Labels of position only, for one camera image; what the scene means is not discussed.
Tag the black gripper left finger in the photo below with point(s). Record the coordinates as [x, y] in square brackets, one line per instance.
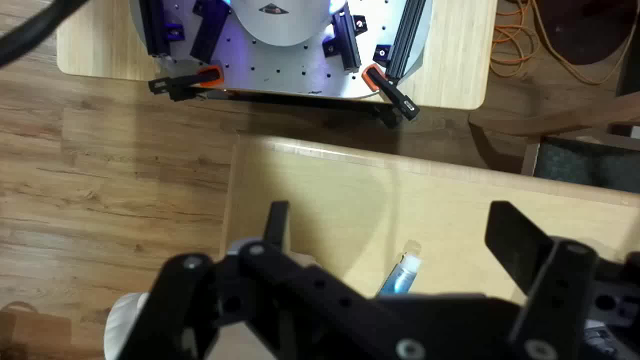
[298, 313]

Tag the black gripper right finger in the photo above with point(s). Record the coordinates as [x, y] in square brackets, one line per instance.
[578, 305]

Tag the white grey bicycle helmet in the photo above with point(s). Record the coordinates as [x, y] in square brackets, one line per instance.
[126, 320]

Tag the blue tube white cap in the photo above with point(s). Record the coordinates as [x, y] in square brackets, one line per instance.
[404, 271]

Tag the left orange black clamp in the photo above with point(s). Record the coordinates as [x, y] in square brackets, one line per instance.
[186, 87]

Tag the orange black clamp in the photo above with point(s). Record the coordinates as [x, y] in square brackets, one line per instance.
[379, 83]
[186, 87]

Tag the right orange black clamp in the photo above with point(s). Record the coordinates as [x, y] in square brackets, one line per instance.
[379, 83]

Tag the light wooden base table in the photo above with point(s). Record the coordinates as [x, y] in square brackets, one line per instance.
[101, 41]

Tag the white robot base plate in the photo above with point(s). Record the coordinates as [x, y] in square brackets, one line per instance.
[286, 46]

